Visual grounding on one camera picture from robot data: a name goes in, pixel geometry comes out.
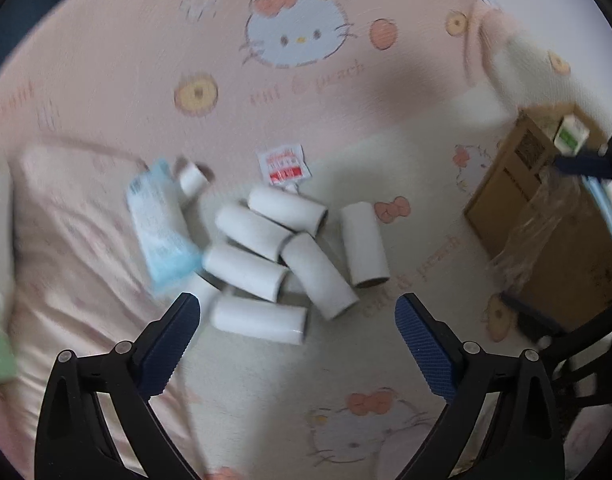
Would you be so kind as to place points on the brown cardboard box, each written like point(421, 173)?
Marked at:
point(572, 281)

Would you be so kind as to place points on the white red sachet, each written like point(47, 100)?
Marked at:
point(284, 166)

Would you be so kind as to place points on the Hello Kitty pink blanket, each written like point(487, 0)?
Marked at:
point(406, 99)

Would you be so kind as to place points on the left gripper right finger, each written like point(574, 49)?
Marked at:
point(523, 440)

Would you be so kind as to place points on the green white carton box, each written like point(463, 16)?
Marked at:
point(571, 135)

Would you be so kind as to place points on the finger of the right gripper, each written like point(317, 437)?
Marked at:
point(585, 164)

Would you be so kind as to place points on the small white paper tube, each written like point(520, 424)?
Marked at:
point(192, 180)

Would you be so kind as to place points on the white paper roll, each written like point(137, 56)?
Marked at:
point(260, 319)
point(363, 245)
point(324, 285)
point(290, 210)
point(252, 231)
point(253, 274)

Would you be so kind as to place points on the light blue wipes pack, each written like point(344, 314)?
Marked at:
point(168, 250)

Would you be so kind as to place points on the clear plastic wrap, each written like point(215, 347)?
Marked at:
point(559, 202)

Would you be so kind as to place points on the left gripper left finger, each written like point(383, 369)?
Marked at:
point(72, 438)

